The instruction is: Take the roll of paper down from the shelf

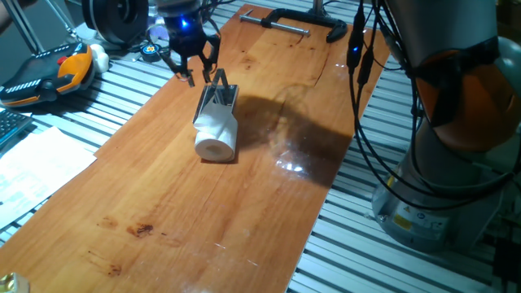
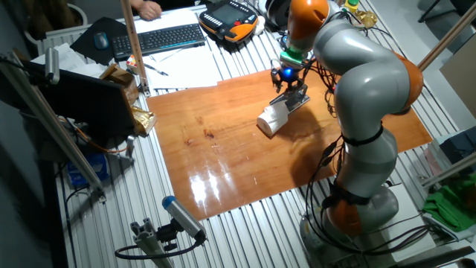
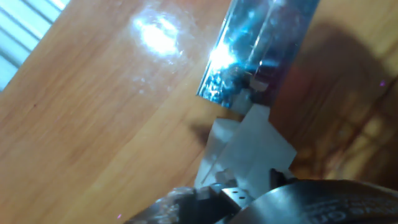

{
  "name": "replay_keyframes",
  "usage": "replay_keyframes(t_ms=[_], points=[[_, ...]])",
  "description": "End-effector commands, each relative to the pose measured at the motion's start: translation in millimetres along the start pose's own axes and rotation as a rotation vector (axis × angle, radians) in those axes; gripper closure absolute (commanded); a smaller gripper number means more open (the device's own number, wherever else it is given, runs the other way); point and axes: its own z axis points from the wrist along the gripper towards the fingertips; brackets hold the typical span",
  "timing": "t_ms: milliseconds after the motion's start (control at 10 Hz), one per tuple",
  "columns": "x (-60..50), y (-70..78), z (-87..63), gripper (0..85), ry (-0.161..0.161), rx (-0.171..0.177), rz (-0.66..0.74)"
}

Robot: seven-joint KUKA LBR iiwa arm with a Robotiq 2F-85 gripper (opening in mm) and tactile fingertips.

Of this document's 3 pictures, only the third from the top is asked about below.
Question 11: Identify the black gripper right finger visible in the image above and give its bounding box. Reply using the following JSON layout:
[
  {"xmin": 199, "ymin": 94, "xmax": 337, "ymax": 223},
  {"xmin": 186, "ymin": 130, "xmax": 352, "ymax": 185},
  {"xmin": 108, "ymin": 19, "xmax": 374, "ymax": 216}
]
[{"xmin": 229, "ymin": 169, "xmax": 398, "ymax": 224}]

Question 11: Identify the white paper roll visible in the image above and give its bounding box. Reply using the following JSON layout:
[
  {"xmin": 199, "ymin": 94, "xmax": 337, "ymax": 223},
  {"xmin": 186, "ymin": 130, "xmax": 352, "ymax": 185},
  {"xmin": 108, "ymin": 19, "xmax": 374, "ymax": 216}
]
[{"xmin": 194, "ymin": 104, "xmax": 298, "ymax": 200}]

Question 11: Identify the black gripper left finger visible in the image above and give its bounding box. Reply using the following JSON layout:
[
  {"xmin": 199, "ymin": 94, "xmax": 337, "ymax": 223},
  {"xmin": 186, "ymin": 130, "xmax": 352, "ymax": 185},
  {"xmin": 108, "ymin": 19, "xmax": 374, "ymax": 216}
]
[{"xmin": 124, "ymin": 183, "xmax": 252, "ymax": 224}]

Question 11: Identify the glossy wooden board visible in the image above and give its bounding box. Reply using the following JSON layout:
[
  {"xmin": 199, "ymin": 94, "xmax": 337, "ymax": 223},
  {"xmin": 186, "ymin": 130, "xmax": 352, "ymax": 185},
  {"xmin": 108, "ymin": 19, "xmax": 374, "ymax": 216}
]
[{"xmin": 0, "ymin": 0, "xmax": 398, "ymax": 224}]

